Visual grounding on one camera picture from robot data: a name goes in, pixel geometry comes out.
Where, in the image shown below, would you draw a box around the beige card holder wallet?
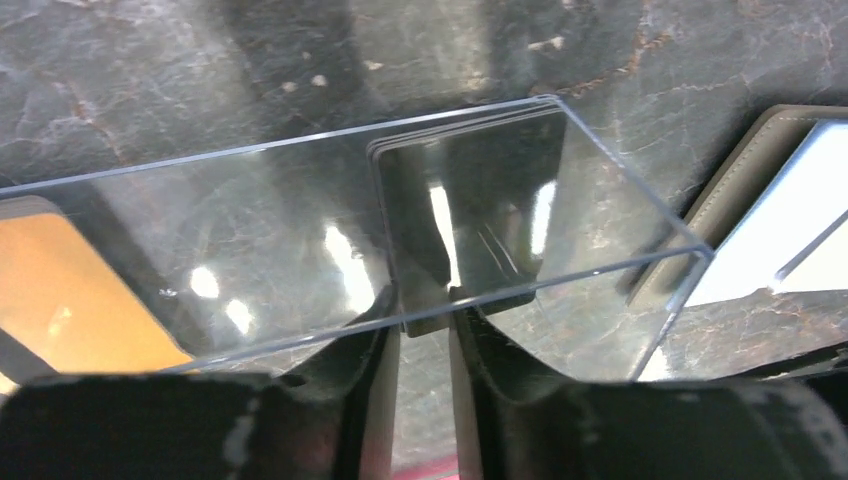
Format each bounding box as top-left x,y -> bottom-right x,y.
629,105 -> 847,306

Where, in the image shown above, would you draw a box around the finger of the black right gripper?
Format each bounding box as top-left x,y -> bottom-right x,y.
741,344 -> 847,384

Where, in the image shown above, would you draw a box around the clear acrylic card tray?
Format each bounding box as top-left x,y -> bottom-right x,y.
1,112 -> 712,378

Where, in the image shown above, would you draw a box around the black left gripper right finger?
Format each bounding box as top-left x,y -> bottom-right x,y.
449,306 -> 847,479

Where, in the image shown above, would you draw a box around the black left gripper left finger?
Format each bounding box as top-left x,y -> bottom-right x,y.
1,326 -> 399,479

